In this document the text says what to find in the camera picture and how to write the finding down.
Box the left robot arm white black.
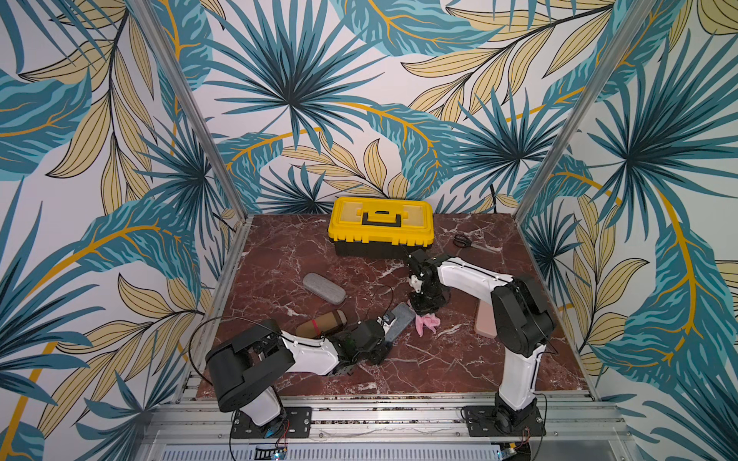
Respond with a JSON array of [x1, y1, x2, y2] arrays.
[[206, 314, 396, 433]]

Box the right metal frame post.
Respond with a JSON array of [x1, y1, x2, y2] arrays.
[[514, 0, 655, 225]]

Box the aluminium front rail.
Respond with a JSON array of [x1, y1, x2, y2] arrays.
[[135, 391, 641, 460]]

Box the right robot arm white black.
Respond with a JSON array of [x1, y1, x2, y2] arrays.
[[407, 250, 555, 430]]

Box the grey oval eyeglass case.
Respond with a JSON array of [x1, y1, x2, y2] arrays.
[[303, 273, 347, 305]]

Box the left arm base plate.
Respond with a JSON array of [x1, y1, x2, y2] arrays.
[[231, 406, 312, 441]]

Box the pink cloth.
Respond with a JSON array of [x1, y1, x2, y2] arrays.
[[414, 313, 441, 337]]

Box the left metal frame post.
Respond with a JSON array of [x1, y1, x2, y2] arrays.
[[130, 0, 248, 223]]

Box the brown case with red band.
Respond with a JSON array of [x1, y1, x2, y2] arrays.
[[295, 309, 347, 339]]

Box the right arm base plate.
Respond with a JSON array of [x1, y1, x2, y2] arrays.
[[460, 403, 546, 439]]

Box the yellow black toolbox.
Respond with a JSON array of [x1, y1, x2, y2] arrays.
[[328, 197, 435, 259]]

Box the metal frame post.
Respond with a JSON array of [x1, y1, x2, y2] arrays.
[[130, 0, 248, 223], [514, 0, 655, 225]]

